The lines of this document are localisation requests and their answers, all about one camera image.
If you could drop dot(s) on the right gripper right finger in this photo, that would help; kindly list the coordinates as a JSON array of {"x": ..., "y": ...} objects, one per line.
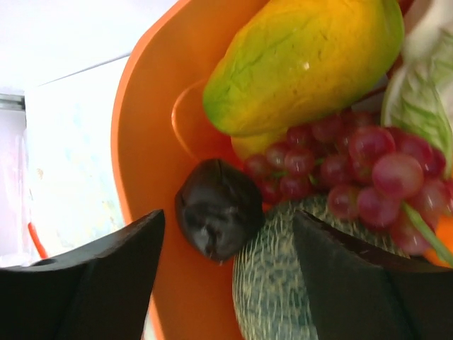
[{"x": 359, "y": 291}]

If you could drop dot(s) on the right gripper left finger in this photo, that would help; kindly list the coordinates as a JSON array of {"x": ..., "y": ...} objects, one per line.
[{"x": 100, "y": 290}]

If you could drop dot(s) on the dark chestnut toy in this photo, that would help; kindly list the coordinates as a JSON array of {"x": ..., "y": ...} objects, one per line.
[{"x": 219, "y": 209}]

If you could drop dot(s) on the cauliflower toy white green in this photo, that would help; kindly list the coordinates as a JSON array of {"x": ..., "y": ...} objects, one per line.
[{"x": 418, "y": 98}]

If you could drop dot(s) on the pile of spare zip bags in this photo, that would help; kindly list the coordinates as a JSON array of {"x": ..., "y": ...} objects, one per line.
[{"x": 71, "y": 191}]

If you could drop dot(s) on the orange plastic food bin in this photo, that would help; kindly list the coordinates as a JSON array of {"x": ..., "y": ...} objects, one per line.
[{"x": 160, "y": 133}]

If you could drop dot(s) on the green cantaloupe toy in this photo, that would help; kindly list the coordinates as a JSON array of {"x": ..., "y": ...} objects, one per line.
[{"x": 269, "y": 293}]

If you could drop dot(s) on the red grape bunch toy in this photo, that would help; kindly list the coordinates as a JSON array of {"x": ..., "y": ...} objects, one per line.
[{"x": 387, "y": 178}]

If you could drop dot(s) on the papaya toy yellow green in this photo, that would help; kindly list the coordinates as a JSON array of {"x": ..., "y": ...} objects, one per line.
[{"x": 297, "y": 61}]

